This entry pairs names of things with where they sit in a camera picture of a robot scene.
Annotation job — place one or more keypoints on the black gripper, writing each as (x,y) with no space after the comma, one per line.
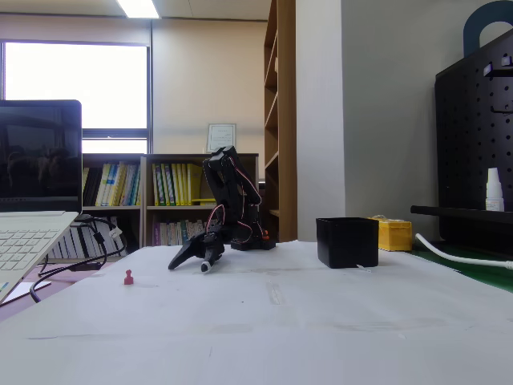
(205,245)

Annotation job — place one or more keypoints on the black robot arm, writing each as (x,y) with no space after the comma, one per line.
(228,188)

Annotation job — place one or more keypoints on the black square cup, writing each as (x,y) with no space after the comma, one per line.
(346,242)

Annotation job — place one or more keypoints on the yellow cardboard box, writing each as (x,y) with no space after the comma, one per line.
(394,236)

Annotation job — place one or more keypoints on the flat yellow book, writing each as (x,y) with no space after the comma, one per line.
(202,201)

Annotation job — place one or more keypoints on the orange black table clamp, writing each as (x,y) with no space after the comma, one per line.
(264,234)

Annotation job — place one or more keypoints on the yellow binder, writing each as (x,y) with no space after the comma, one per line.
(195,182)

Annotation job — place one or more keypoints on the white paper table cover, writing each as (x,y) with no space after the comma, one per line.
(260,321)

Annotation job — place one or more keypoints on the narrow low wooden bookshelf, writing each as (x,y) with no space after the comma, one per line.
(112,208)

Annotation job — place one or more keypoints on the wide low wooden bookshelf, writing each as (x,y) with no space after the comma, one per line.
(176,158)

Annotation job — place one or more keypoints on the framed certificate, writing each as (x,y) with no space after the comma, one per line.
(221,138)

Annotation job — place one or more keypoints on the tall wooden bookshelf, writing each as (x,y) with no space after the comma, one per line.
(286,120)

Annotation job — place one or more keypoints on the white card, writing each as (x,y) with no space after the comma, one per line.
(28,290)

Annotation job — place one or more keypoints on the white laptop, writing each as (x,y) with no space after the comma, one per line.
(36,160)

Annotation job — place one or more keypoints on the window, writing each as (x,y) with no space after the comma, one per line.
(76,84)

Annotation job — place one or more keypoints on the ceiling light panel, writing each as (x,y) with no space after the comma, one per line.
(138,8)

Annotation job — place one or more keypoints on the green desk mat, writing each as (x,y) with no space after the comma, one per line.
(473,270)

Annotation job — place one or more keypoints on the white plastic bottle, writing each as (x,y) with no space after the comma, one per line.
(494,192)

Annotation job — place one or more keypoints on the blue arch sign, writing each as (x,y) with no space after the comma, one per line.
(473,24)

